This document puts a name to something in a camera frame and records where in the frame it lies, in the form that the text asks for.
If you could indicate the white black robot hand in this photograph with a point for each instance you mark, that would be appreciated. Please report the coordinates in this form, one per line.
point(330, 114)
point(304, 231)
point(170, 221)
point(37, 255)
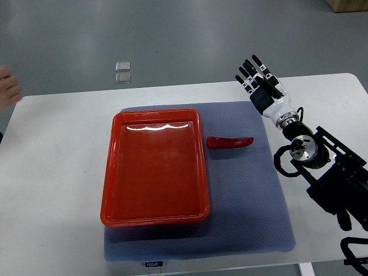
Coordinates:
point(269, 96)

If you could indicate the red pepper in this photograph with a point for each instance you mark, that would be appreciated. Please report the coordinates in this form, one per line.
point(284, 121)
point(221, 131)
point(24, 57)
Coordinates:
point(213, 142)

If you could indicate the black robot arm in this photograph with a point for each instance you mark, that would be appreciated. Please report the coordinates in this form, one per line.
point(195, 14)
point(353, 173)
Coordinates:
point(336, 175)

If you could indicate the red plastic tray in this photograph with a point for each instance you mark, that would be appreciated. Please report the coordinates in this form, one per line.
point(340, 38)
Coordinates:
point(156, 170)

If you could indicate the person's hand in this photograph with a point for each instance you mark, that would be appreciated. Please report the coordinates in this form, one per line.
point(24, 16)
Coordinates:
point(11, 90)

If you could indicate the wooden box corner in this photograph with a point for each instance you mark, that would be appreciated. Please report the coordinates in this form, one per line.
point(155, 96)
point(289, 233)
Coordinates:
point(346, 6)

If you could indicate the blue-grey textured mat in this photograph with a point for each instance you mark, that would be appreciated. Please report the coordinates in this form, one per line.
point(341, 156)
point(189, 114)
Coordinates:
point(248, 211)

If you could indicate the upper silver floor plate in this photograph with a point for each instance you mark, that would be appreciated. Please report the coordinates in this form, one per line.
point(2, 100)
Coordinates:
point(122, 66)

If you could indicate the white table leg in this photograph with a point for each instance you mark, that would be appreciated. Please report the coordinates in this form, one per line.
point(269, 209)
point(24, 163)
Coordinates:
point(306, 269)

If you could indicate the black table label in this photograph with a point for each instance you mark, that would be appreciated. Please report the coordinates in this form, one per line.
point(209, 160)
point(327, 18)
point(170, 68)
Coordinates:
point(154, 264)

